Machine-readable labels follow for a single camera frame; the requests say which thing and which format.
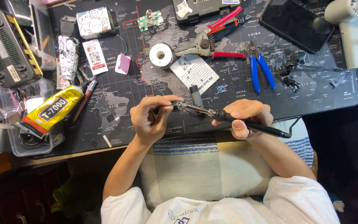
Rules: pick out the person's left hand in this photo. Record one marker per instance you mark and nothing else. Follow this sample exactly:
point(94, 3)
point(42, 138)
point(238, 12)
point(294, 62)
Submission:
point(146, 119)

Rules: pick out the person's right hand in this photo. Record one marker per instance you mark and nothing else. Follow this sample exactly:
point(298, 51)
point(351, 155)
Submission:
point(255, 115)

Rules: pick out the black soldering iron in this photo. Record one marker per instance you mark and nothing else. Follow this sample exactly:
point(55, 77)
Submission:
point(225, 116)

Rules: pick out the black world map desk mat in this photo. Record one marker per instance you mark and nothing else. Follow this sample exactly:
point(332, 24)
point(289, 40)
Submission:
point(244, 74)

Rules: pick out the small blue circuit board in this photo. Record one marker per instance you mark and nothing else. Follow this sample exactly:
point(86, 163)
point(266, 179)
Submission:
point(222, 89)

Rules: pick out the white tape strip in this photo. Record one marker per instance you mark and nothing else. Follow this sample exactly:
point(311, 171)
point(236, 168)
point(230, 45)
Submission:
point(107, 141)

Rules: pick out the crumpled black tape scrap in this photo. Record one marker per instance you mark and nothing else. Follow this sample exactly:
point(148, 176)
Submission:
point(339, 77)
point(291, 81)

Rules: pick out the grey cylinder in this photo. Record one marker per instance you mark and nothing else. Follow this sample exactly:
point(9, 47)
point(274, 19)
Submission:
point(196, 95)

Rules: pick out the small pink box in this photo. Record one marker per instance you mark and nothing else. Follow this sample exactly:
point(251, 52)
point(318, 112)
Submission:
point(123, 63)

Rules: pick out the red pen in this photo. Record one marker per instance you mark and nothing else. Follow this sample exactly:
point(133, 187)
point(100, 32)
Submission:
point(85, 99)

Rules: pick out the white printed paper card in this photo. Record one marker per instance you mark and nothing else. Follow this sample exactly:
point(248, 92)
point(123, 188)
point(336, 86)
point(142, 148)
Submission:
point(194, 71)

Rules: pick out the silver carabiner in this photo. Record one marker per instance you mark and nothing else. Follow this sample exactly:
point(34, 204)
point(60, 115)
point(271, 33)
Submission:
point(85, 74)

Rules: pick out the cream blue striped pillow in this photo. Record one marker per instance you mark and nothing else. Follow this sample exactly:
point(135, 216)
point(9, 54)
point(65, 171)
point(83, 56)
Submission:
point(207, 174)

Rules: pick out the white red label card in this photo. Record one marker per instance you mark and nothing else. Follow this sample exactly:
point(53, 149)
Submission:
point(95, 57)

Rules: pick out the person's white shirt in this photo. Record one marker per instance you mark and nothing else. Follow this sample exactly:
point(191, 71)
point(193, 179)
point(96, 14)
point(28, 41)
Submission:
point(291, 202)

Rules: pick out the black orange screwdriver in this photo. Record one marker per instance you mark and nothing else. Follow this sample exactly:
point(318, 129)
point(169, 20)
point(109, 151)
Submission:
point(239, 21)

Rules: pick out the yellow glue tube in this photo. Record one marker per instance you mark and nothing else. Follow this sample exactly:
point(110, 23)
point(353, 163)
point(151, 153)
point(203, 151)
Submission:
point(51, 109)

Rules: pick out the green circuit board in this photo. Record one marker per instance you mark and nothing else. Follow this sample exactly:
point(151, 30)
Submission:
point(149, 21)

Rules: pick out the comic print cylinder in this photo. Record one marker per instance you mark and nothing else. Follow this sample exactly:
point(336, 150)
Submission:
point(68, 59)

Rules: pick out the black smartphone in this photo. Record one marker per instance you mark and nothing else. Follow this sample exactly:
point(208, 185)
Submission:
point(295, 23)

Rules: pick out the cartoon print box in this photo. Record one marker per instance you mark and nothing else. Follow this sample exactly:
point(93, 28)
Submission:
point(94, 22)

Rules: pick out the black tool case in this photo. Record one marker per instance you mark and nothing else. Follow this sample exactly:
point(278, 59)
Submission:
point(210, 7)

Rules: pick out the clear plastic container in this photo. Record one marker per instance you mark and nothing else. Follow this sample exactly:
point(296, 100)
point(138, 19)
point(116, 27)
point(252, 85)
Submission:
point(33, 146)

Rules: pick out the white plastic piece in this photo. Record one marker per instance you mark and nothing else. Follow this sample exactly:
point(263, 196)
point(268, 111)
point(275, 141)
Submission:
point(183, 8)

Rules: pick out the small black box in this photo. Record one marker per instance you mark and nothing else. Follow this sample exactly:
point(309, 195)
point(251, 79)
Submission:
point(67, 27)

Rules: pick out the white handheld fan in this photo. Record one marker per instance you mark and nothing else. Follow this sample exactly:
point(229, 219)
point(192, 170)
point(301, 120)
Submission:
point(350, 31)

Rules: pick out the clear plastic box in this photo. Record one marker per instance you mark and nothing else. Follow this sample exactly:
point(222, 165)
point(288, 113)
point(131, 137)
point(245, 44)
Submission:
point(42, 40)

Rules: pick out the grey router with yellow ports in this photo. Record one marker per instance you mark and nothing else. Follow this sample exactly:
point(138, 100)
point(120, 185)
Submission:
point(6, 49)

